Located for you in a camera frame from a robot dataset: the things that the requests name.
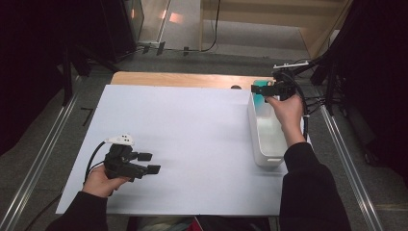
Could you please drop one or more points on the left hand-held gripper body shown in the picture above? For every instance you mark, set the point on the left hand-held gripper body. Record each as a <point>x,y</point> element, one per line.
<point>120,165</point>

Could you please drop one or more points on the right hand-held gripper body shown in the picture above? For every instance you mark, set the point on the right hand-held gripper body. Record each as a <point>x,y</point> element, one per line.
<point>284,86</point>

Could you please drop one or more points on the white storage box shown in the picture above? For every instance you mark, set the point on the white storage box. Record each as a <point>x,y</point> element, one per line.
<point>267,141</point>

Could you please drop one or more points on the person's left hand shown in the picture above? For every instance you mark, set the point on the person's left hand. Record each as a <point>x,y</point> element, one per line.
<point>99,184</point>

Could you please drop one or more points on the person's right hand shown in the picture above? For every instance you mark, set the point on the person's right hand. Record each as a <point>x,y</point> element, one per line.
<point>290,118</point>

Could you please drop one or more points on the white board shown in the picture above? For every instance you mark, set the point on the white board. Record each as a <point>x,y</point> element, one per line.
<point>176,128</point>

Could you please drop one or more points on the black metal stand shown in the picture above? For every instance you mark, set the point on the black metal stand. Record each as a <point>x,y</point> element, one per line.
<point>67,83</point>
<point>330,93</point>

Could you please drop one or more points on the dark curtain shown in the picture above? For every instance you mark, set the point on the dark curtain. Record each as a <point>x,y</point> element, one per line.
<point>32,64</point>
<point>378,80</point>

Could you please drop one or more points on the metal framed glass panel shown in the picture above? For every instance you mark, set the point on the metal framed glass panel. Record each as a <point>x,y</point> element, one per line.
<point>179,29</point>

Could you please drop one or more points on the black cabinet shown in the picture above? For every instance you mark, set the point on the black cabinet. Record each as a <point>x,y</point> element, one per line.
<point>118,25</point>

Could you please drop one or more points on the light wooden frame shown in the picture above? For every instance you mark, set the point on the light wooden frame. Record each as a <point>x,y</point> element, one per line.
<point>256,17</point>

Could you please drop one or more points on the small black bracket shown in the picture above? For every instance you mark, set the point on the small black bracket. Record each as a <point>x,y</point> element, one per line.
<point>186,50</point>
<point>146,49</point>
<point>160,48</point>

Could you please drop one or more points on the metal rail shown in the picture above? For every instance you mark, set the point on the metal rail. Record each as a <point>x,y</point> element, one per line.
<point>35,170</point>
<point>352,173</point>

